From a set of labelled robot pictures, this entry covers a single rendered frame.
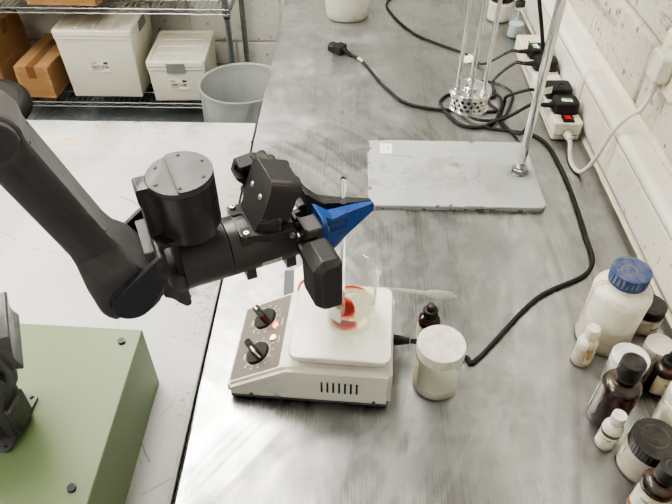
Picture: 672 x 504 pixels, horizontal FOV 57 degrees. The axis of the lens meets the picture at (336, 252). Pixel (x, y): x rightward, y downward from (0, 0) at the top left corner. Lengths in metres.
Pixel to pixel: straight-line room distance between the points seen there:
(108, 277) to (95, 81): 2.56
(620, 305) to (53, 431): 0.66
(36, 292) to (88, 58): 2.13
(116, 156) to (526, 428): 0.86
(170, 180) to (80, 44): 2.51
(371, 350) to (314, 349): 0.07
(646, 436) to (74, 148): 1.06
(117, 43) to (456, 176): 2.09
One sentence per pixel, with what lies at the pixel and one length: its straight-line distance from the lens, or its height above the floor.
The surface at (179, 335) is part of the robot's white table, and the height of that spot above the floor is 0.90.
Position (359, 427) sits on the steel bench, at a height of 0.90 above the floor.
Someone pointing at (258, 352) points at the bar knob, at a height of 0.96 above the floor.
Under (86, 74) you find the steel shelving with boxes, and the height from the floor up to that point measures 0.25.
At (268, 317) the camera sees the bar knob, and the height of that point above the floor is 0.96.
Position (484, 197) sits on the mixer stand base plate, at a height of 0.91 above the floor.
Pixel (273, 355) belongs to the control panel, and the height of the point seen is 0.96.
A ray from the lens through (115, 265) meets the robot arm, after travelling 0.56.
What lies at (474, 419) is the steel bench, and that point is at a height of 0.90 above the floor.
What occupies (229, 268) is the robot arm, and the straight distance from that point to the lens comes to 0.59.
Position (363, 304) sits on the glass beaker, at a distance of 0.70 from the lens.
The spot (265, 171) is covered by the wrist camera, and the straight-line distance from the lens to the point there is 0.56.
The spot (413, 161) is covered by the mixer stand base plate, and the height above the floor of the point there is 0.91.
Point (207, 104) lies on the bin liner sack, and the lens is 2.40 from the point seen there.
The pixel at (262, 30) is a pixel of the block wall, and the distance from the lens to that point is 3.23.
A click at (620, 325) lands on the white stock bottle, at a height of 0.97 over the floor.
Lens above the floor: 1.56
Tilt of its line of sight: 43 degrees down
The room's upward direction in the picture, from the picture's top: straight up
